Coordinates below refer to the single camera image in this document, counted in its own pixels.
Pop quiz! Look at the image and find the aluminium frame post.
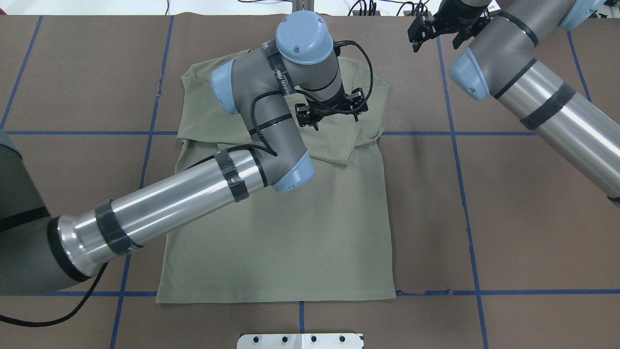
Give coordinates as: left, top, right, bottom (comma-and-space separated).
292, 0, 315, 13

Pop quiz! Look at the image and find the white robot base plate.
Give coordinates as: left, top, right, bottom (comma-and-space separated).
236, 332, 365, 349

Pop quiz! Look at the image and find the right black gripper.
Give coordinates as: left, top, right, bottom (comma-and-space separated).
407, 0, 490, 52

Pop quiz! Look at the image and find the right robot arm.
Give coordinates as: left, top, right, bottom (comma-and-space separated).
407, 0, 620, 205

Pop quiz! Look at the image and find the olive green long-sleeve shirt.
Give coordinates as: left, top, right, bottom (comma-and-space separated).
156, 57, 396, 303

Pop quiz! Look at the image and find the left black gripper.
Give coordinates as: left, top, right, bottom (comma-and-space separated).
296, 87, 369, 130

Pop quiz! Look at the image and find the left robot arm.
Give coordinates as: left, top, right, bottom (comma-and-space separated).
0, 11, 370, 296

